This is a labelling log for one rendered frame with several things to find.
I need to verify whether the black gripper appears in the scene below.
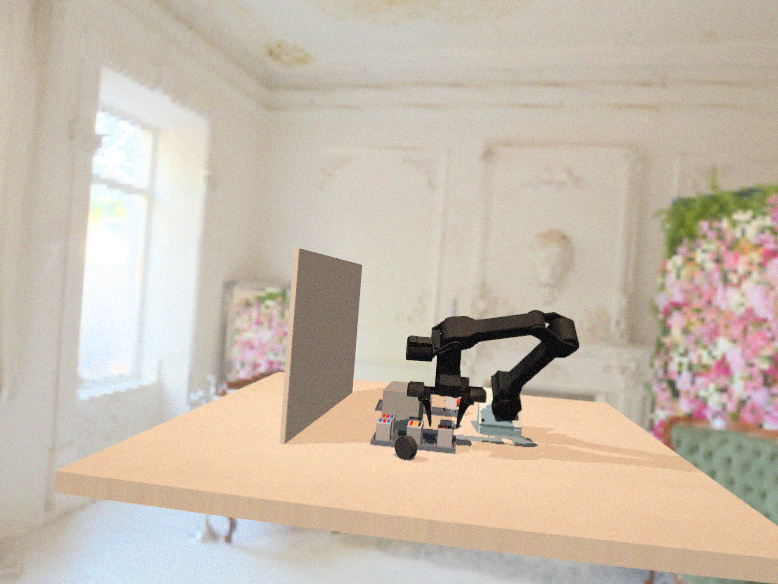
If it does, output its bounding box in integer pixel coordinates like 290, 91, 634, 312
407, 362, 487, 429

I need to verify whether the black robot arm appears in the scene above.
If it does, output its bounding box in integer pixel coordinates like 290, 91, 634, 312
406, 310, 579, 422

